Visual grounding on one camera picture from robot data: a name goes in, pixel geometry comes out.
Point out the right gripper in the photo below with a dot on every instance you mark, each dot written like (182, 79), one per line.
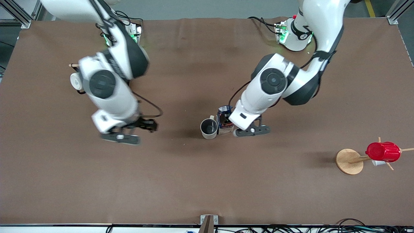
(144, 123)

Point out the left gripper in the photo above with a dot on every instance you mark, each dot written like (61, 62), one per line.
(226, 123)

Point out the grey cup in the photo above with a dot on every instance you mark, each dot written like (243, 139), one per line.
(209, 134)

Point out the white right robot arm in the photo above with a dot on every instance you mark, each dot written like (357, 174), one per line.
(102, 84)

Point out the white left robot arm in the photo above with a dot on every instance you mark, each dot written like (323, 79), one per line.
(273, 81)

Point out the white cup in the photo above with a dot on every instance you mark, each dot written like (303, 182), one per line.
(376, 163)
(76, 81)

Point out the red plastic cup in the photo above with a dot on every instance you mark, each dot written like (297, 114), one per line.
(383, 152)

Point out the wooden mug tree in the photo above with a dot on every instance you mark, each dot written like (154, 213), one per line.
(73, 65)
(347, 161)

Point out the metal frame bracket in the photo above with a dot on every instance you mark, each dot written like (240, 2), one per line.
(208, 225)

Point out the aluminium frame post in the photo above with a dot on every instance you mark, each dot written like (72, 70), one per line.
(396, 13)
(19, 17)

